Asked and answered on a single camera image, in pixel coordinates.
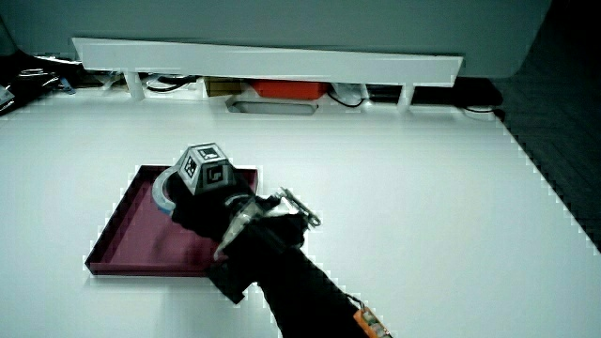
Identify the maroon tray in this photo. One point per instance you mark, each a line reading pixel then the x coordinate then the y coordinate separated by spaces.
pixel 141 239

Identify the brown cardboard box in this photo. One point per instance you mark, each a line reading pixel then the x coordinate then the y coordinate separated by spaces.
pixel 223 87

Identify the white plastic bag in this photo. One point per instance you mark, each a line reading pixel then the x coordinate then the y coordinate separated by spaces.
pixel 349 91

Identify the white shelf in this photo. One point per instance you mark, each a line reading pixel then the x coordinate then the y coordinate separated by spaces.
pixel 263 61

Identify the orange sensor unit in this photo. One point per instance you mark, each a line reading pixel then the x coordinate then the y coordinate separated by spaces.
pixel 372 324

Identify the black equipment pile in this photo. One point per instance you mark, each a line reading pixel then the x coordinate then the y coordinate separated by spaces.
pixel 28 80

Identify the orange box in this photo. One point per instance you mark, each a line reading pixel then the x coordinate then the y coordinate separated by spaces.
pixel 288 89

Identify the grey flat tray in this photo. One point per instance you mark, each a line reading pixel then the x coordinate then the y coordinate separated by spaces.
pixel 272 107

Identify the blue tape roll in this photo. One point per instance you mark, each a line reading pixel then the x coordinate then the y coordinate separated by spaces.
pixel 159 195

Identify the person's right hand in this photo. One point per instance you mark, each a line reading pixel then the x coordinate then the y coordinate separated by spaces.
pixel 213 213

